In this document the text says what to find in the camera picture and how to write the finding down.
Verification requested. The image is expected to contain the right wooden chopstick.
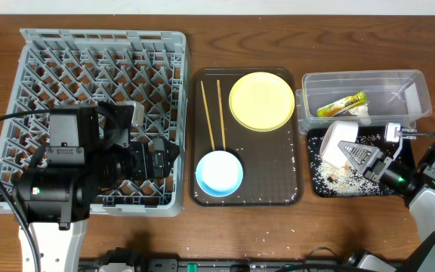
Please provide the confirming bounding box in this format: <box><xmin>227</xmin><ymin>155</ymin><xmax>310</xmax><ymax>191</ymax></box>
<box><xmin>216</xmin><ymin>79</ymin><xmax>227</xmax><ymax>150</ymax></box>

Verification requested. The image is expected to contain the left wooden chopstick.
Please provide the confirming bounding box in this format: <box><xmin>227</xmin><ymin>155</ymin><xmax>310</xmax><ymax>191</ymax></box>
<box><xmin>200</xmin><ymin>81</ymin><xmax>215</xmax><ymax>151</ymax></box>

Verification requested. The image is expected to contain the black waste tray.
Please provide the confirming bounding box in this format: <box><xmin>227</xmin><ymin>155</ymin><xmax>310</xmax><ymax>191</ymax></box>
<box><xmin>307</xmin><ymin>126</ymin><xmax>397</xmax><ymax>198</ymax></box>

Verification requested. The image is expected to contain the pile of rice scraps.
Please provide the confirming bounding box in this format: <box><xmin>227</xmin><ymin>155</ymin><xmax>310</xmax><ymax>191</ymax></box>
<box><xmin>310</xmin><ymin>162</ymin><xmax>393</xmax><ymax>198</ymax></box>

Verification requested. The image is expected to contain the white bowl with food scraps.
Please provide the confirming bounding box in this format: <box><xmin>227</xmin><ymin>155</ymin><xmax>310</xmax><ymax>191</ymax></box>
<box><xmin>319</xmin><ymin>121</ymin><xmax>359</xmax><ymax>169</ymax></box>

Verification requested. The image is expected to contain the dark brown serving tray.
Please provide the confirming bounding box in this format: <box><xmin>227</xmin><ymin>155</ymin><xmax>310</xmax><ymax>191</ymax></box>
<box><xmin>189</xmin><ymin>68</ymin><xmax>303</xmax><ymax>206</ymax></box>

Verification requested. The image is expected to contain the green snack wrapper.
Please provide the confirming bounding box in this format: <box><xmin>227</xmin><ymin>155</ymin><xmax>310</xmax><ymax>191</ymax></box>
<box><xmin>316</xmin><ymin>91</ymin><xmax>368</xmax><ymax>117</ymax></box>

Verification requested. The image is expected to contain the light blue bowl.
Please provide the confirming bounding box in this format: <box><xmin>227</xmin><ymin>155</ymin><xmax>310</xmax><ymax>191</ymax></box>
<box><xmin>195</xmin><ymin>150</ymin><xmax>244</xmax><ymax>197</ymax></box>

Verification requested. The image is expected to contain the yellow round plate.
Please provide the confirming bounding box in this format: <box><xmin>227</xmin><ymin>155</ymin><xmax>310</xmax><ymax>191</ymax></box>
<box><xmin>229</xmin><ymin>72</ymin><xmax>295</xmax><ymax>132</ymax></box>

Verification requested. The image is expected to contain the grey plastic dishwasher rack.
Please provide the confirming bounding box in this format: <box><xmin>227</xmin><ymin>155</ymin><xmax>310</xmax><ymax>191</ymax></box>
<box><xmin>0</xmin><ymin>29</ymin><xmax>190</xmax><ymax>217</ymax></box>

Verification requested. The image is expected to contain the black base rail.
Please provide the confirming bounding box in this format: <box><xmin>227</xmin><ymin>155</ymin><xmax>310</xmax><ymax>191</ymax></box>
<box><xmin>77</xmin><ymin>247</ymin><xmax>400</xmax><ymax>272</ymax></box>

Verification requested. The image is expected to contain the wooden chopstick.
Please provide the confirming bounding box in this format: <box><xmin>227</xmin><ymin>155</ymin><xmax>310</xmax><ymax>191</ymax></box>
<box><xmin>216</xmin><ymin>79</ymin><xmax>227</xmax><ymax>150</ymax></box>
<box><xmin>200</xmin><ymin>81</ymin><xmax>215</xmax><ymax>151</ymax></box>

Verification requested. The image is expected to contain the clear plastic waste bin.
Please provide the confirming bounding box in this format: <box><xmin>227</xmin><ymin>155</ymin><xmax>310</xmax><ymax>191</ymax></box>
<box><xmin>296</xmin><ymin>70</ymin><xmax>433</xmax><ymax>134</ymax></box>

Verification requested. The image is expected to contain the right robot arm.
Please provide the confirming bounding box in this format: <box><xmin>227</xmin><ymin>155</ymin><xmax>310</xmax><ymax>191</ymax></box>
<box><xmin>338</xmin><ymin>141</ymin><xmax>435</xmax><ymax>272</ymax></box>

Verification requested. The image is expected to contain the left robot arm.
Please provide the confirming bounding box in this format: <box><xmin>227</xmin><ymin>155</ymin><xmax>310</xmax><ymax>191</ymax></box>
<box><xmin>13</xmin><ymin>102</ymin><xmax>180</xmax><ymax>271</ymax></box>

